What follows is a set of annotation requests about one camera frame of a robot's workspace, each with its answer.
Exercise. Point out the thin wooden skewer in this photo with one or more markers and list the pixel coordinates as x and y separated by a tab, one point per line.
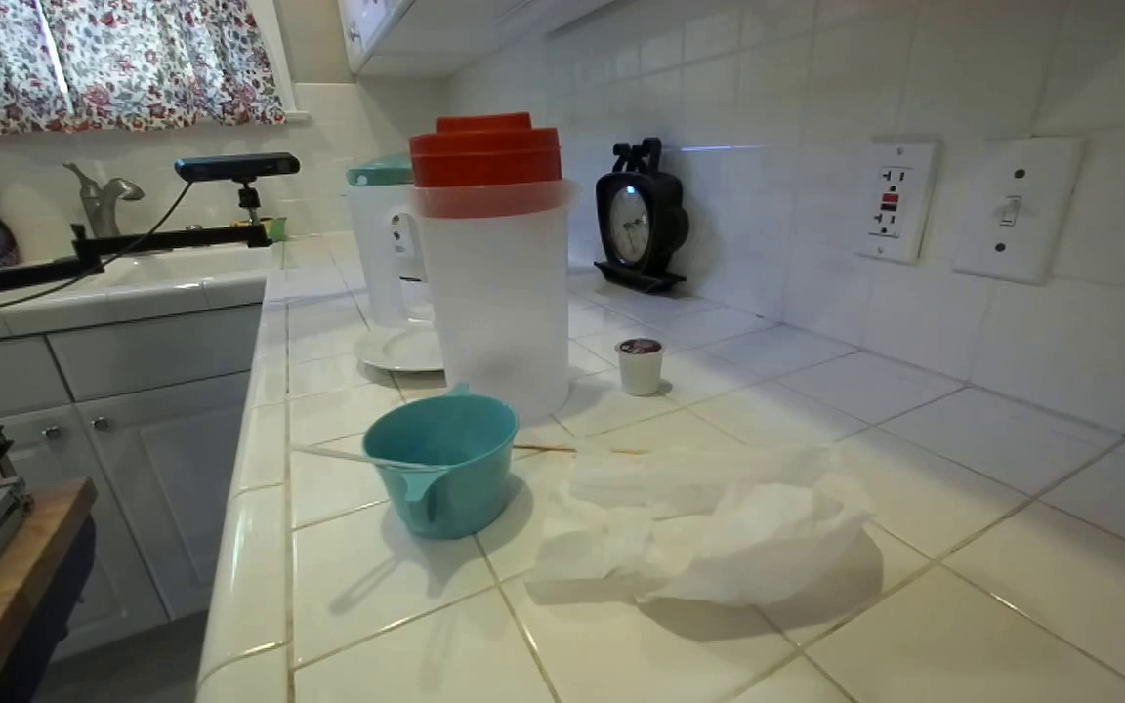
572	450

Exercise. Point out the white ceramic plate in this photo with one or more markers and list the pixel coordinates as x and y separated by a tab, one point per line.
408	351

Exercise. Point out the black decorative clock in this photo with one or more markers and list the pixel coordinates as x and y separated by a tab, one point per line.
643	222

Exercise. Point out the teal plastic measuring cup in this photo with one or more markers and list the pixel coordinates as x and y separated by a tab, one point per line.
448	463

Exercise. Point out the translucent pitcher with red lid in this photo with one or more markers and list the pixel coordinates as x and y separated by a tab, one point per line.
492	245

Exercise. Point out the white container with teal lid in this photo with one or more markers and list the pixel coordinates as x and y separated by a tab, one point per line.
380	205

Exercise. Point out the white upper cabinet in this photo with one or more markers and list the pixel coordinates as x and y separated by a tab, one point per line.
442	37

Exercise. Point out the white cabinet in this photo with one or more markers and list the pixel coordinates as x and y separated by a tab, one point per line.
149	414
442	37

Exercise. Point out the white electrical outlet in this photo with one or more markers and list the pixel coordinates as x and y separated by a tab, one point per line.
895	201

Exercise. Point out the white lower cabinet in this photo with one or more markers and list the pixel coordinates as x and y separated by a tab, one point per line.
149	414

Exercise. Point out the chrome kitchen faucet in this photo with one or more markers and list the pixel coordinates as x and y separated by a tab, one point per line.
100	201

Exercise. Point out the wooden cart top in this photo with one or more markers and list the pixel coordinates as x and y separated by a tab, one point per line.
39	580

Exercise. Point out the floral window curtain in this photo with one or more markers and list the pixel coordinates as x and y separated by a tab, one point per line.
134	63

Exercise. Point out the white light switch plate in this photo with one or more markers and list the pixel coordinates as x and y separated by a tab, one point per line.
1018	210

